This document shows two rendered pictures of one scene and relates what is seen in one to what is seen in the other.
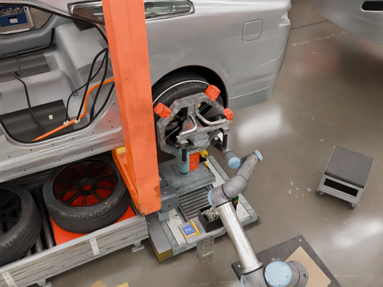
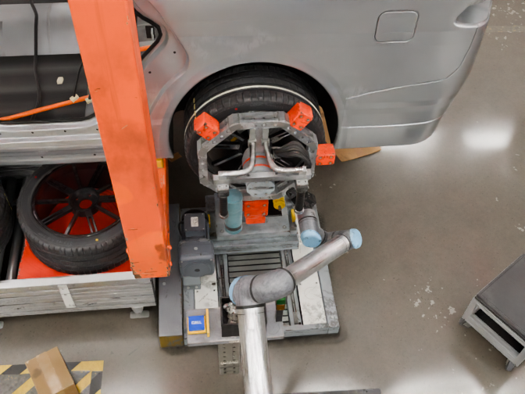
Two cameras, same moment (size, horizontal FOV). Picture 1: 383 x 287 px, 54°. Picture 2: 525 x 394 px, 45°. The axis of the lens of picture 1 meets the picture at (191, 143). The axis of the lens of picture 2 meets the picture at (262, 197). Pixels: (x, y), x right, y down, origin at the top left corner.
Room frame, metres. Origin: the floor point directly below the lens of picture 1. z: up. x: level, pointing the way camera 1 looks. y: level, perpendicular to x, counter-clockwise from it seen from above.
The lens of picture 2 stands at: (0.41, -0.64, 3.05)
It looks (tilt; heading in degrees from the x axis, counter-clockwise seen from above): 52 degrees down; 18
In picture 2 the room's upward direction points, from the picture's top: 3 degrees clockwise
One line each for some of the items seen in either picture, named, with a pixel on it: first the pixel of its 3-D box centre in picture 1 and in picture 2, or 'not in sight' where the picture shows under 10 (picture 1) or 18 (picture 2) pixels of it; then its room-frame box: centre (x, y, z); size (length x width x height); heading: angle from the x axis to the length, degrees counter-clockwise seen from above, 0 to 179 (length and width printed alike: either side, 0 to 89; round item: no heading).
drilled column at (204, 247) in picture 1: (205, 243); (228, 346); (1.63, -0.11, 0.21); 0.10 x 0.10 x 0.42; 26
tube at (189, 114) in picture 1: (186, 121); (237, 153); (2.11, 0.04, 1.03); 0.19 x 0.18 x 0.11; 26
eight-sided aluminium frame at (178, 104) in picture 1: (191, 126); (257, 159); (2.27, 0.00, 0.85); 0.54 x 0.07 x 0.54; 116
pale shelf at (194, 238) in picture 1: (209, 224); (234, 324); (1.65, -0.13, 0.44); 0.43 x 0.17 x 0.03; 116
